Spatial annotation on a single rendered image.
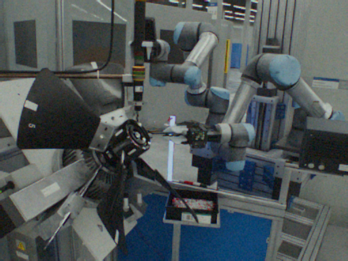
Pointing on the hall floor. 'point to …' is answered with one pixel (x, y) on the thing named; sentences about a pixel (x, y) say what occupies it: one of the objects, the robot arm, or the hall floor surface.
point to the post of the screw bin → (176, 242)
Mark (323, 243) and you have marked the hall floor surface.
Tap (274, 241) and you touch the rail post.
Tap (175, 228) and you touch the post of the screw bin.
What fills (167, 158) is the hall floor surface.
